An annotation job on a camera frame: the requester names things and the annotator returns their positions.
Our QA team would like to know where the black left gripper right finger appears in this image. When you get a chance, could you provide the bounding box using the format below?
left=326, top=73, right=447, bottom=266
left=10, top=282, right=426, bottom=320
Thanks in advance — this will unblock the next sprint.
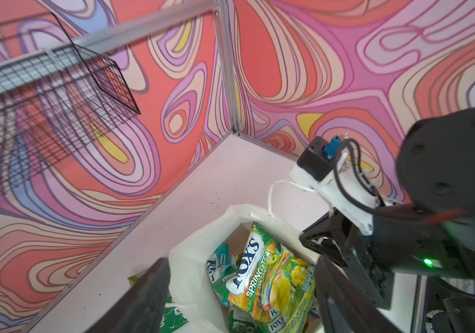
left=315, top=255, right=400, bottom=332

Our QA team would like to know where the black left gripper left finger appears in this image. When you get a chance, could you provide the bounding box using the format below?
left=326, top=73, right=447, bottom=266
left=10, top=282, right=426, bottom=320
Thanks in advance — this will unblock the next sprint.
left=86, top=258, right=171, bottom=333

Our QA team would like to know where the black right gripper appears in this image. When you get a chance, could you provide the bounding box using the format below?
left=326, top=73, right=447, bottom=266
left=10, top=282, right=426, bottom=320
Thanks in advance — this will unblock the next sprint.
left=299, top=210, right=419, bottom=310

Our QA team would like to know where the illustrated paper gift bag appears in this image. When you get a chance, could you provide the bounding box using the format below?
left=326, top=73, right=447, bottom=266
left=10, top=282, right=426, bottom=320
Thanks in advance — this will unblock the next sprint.
left=169, top=193, right=319, bottom=332

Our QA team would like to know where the green yellow Fox's bag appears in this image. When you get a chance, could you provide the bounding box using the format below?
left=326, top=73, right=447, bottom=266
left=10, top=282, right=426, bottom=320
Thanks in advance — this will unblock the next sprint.
left=227, top=222, right=315, bottom=323

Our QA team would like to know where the teal Fox's mint bag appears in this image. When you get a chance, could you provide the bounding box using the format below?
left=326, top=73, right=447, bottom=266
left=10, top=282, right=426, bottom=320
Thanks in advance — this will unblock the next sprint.
left=206, top=244, right=237, bottom=308

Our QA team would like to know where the green candy bag front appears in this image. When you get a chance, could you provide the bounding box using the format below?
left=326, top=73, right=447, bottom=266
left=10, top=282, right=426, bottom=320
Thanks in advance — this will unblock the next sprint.
left=226, top=305, right=309, bottom=333

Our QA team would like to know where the green candy bag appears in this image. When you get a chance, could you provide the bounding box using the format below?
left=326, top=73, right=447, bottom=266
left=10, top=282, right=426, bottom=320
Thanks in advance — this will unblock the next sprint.
left=159, top=292, right=189, bottom=333
left=226, top=305, right=309, bottom=333

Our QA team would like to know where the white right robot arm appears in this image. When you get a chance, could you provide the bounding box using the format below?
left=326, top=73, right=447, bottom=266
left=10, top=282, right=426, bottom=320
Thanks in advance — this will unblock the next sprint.
left=290, top=108, right=475, bottom=332

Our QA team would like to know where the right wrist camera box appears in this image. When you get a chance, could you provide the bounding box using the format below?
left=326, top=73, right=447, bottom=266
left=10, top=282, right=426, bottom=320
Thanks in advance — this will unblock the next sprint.
left=289, top=135, right=382, bottom=237

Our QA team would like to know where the black wire basket back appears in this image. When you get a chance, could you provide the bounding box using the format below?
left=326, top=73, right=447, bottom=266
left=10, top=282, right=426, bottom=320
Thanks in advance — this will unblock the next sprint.
left=0, top=12, right=140, bottom=196

